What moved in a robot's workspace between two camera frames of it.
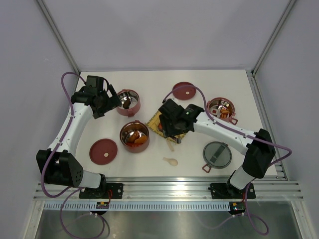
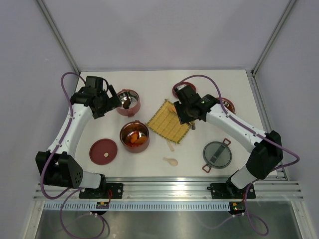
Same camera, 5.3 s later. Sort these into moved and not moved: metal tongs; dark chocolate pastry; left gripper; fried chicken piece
Moved: metal tongs
Not moved: dark chocolate pastry; left gripper; fried chicken piece
